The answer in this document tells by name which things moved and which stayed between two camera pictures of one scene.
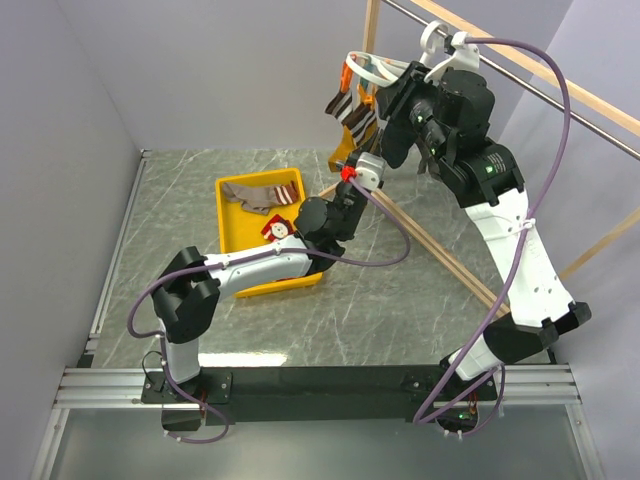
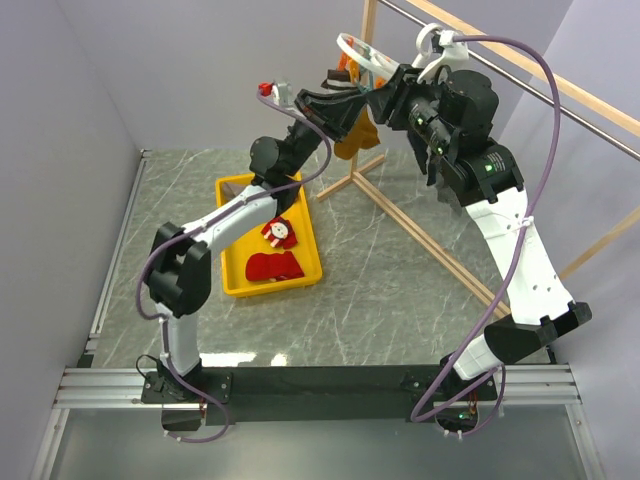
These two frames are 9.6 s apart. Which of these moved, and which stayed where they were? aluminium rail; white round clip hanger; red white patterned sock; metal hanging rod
Moved: white round clip hanger
Stayed: metal hanging rod; aluminium rail; red white patterned sock
